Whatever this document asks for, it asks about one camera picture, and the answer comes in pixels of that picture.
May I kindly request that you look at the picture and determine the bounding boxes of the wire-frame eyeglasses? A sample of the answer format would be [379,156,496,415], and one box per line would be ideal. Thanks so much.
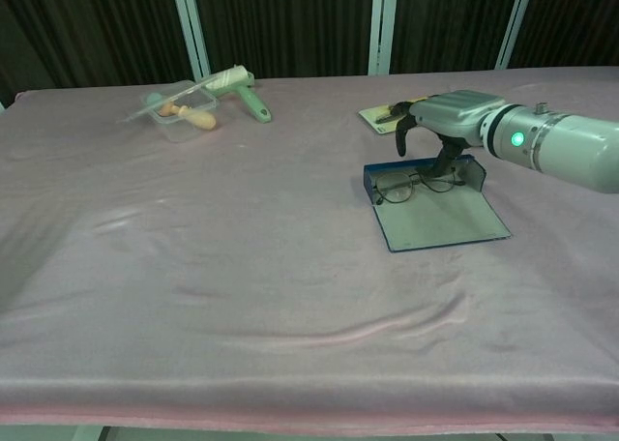
[370,168,466,206]

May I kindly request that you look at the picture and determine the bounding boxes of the beige wooden stamp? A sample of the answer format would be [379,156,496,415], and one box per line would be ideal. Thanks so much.
[159,101,218,131]

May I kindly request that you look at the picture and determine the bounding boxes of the pink tablecloth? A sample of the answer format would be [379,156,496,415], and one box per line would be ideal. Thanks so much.
[0,66,619,435]

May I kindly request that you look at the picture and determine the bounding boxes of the blue glasses case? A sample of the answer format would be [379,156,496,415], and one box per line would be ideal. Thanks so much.
[363,154,513,253]

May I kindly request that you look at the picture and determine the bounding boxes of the green lint roller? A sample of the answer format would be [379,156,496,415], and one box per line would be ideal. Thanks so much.
[201,64,273,124]

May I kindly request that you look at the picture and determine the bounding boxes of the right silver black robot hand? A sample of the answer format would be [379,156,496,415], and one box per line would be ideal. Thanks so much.
[390,90,507,177]

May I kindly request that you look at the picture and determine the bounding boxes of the clear plastic container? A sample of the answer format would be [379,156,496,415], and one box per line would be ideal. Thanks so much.
[139,79,221,144]

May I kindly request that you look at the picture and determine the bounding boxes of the razor in yellow pack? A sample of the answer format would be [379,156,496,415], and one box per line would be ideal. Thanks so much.
[358,95,429,135]

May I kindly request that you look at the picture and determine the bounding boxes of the white metal frame post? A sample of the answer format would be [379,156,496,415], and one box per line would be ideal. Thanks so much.
[493,0,538,72]
[368,0,400,77]
[168,0,213,79]

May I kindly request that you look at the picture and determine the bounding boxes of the dark pleated curtain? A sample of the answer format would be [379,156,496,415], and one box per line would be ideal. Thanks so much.
[0,0,619,108]

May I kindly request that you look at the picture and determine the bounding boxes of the clear plastic container lid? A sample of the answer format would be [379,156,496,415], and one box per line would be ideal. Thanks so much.
[115,71,228,125]

